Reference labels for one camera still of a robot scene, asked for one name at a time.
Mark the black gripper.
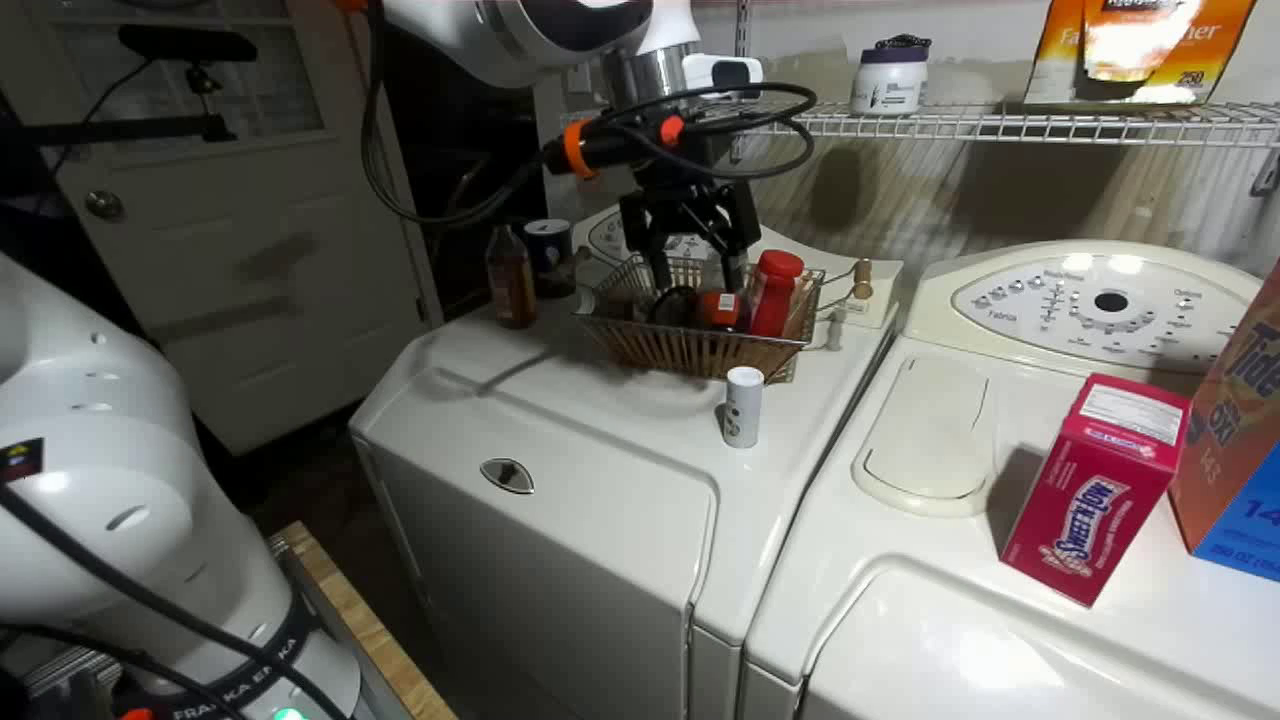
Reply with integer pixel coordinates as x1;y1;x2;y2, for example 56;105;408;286
617;128;768;294

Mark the brown wicker wire basket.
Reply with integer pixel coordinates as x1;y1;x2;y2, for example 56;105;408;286
582;253;888;388

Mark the small red spice jar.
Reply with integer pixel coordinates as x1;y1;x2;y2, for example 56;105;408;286
695;286;750;337

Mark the red capped spice bottle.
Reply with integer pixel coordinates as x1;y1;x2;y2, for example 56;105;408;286
743;246;811;341

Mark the black jar with white lid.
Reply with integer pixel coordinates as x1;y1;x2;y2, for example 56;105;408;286
521;214;582;301

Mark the brown vinegar bottle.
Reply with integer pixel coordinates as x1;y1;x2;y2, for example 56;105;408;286
481;219;541;332

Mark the white jar with dark lid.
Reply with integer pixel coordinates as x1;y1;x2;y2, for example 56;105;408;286
850;31;937;123

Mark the white washing machine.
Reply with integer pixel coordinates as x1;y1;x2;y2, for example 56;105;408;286
348;196;913;720

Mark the white panel door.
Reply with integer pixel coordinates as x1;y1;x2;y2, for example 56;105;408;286
0;0;447;460

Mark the white dryer machine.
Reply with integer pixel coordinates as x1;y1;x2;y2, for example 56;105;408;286
736;236;1280;720

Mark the pink cardboard box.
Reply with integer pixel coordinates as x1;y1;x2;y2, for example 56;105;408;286
1002;371;1193;612

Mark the orange box on shelf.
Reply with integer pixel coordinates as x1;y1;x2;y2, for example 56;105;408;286
1021;0;1259;112

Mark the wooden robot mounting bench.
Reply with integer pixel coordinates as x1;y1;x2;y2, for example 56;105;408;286
268;519;461;720

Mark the orange blue detergent box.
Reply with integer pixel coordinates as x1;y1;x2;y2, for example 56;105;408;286
1170;256;1280;587

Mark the black cable with orange connectors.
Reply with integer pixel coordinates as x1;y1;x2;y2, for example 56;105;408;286
355;0;820;233

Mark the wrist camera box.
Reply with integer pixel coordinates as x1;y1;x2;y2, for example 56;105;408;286
708;53;773;97

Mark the white wire shelf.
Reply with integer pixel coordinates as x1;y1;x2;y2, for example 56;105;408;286
779;97;1280;150

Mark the black camera on stand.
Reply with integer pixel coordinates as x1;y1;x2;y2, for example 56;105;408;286
22;21;263;150

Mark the black base cable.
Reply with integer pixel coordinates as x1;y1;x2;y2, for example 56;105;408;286
0;476;353;720

